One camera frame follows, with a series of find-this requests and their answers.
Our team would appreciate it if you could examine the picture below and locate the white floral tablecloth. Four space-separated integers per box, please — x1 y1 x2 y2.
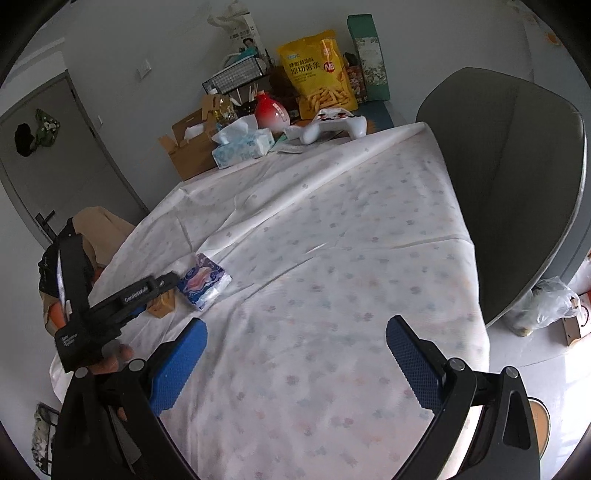
48 121 490 480

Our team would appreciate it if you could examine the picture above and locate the light blue tissue box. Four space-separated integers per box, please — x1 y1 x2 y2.
211 115 274 171

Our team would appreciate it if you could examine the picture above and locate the white game controller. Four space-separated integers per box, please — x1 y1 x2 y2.
284 108 368 145

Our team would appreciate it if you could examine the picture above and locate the red and white vase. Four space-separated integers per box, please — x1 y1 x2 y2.
254 91 291 132

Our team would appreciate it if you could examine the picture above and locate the black door handle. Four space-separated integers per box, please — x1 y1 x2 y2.
36 210 56 241

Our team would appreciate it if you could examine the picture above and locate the tall green box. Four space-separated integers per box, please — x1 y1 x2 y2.
347 14 392 102

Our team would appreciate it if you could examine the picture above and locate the black hanging ornament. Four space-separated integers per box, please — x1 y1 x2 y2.
14 124 33 157

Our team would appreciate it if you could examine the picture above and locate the grey chair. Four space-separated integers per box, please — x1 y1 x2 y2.
416 67 587 326

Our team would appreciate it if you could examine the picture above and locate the blue snack packet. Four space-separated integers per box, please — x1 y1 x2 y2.
177 253 232 311

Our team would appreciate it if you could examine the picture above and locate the red patterned box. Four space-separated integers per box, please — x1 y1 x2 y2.
344 65 368 104

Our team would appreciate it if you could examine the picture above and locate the dark utensil holder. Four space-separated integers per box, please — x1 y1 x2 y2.
233 85 259 116

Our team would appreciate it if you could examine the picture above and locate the small brown cardboard box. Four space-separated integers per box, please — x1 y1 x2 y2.
147 290 178 319

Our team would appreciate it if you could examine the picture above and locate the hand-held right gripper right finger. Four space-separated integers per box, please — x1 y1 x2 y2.
385 315 541 480

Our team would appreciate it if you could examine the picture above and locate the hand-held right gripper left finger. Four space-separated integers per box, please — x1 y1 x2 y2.
54 318 208 480

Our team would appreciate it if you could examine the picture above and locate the beige chair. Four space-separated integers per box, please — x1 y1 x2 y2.
73 207 137 268

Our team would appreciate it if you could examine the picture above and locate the patterned bin bag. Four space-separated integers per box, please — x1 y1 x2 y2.
31 402 63 476

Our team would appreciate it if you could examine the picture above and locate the large open cardboard box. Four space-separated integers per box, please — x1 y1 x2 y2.
158 95 222 182

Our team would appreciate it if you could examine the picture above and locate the yellow snack bag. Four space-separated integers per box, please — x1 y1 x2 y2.
276 30 358 121

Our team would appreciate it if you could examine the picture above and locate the green hanging ornament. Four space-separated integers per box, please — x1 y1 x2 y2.
30 108 62 147

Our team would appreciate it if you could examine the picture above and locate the person's left hand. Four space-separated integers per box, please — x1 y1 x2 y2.
88 342 136 377

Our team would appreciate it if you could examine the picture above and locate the white paper bag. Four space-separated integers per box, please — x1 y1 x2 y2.
208 2 262 58

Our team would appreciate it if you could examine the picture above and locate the black wire basket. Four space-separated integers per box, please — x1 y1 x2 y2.
202 54 273 93

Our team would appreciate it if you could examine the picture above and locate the grey door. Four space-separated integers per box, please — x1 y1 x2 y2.
0 69 149 252

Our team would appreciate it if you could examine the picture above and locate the clear plastic bag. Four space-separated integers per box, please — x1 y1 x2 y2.
505 276 581 337

